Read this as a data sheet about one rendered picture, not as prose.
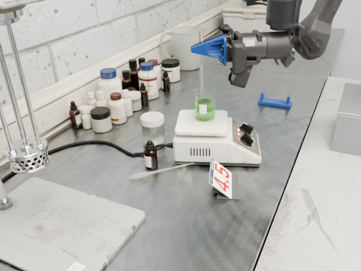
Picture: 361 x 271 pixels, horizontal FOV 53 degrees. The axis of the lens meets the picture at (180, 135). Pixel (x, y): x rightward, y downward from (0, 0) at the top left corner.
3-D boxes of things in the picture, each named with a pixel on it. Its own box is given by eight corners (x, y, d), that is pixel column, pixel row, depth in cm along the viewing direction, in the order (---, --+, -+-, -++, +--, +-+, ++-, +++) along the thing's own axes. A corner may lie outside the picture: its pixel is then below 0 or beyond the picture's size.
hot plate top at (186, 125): (227, 113, 90) (227, 109, 90) (228, 136, 80) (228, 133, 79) (179, 112, 91) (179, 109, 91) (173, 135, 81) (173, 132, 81)
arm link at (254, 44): (277, 42, 68) (274, 73, 71) (254, 21, 84) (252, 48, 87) (233, 44, 67) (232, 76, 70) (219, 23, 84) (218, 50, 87)
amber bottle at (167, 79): (171, 88, 127) (170, 69, 124) (168, 91, 125) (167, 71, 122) (164, 87, 128) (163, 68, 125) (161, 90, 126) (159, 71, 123)
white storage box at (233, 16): (294, 26, 205) (297, -1, 198) (277, 42, 176) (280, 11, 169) (242, 22, 218) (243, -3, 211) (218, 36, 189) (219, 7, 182)
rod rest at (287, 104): (291, 104, 112) (293, 93, 111) (290, 108, 110) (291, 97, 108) (260, 99, 116) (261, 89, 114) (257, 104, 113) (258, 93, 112)
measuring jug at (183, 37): (162, 73, 142) (159, 35, 134) (160, 63, 153) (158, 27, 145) (208, 70, 143) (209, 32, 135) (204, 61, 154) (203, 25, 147)
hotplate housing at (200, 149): (256, 140, 94) (258, 112, 90) (260, 169, 82) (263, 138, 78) (171, 138, 96) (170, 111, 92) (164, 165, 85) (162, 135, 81)
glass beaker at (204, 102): (219, 122, 85) (219, 90, 81) (197, 126, 83) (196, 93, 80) (211, 112, 90) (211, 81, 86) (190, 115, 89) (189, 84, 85)
